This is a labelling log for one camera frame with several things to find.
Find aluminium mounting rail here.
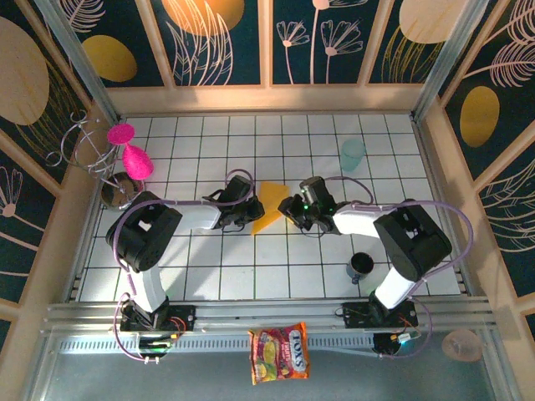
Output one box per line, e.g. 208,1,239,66
41,296,498,335

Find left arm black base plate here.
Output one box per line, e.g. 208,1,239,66
119,303,197,333

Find pink wine glasses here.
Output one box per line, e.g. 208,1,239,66
106,123,155,181

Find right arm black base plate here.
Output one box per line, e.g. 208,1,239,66
341,301,419,329

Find yellow cloth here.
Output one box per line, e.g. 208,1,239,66
250,180,290,238

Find dark metal mug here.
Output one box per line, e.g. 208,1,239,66
345,251,376,286

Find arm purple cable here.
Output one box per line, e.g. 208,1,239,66
324,175,476,360
112,168,256,364

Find aluminium frame post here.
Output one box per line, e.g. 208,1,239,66
35,0,122,123
410,0,491,120

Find orange Fox's candy bag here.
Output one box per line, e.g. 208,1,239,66
247,321,312,386

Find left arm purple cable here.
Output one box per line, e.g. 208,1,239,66
112,168,256,364

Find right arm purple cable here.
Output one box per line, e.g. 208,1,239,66
324,175,476,360

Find silver wire glass rack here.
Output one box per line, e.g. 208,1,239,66
44,110,147,210

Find translucent teal plastic cup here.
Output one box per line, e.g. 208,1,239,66
339,139,367,173

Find perforated metal cable tray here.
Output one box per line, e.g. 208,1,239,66
53,336,377,356

